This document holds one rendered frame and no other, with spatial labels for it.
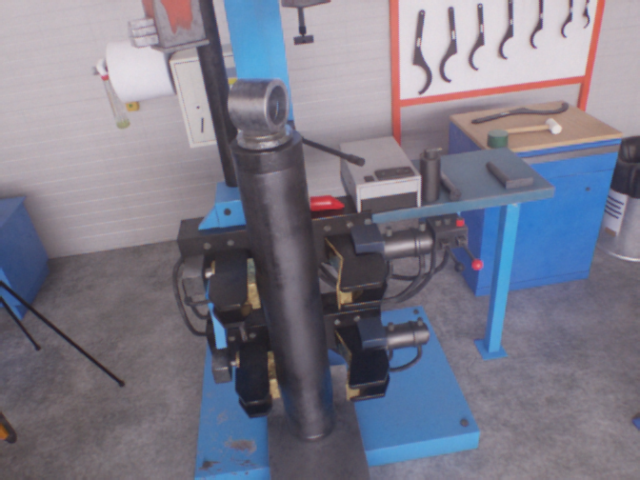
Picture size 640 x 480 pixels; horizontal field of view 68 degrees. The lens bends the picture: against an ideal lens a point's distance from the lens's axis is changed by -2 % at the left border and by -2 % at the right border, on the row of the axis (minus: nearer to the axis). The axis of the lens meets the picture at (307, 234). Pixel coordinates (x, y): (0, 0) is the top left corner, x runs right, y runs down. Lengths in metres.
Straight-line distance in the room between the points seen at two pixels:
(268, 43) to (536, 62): 2.52
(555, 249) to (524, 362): 0.74
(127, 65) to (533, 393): 2.37
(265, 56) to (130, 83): 0.71
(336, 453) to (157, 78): 1.74
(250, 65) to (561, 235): 2.05
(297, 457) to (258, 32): 1.65
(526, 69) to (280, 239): 2.77
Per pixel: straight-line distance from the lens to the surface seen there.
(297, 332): 1.75
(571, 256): 3.25
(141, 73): 2.26
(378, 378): 1.93
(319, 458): 2.20
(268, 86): 1.37
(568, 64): 4.07
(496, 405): 2.58
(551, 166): 2.83
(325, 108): 3.55
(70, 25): 3.57
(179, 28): 1.27
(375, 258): 1.70
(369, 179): 1.78
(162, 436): 2.63
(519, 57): 3.87
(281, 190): 1.43
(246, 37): 1.78
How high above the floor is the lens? 2.00
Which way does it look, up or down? 32 degrees down
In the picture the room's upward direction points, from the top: 7 degrees counter-clockwise
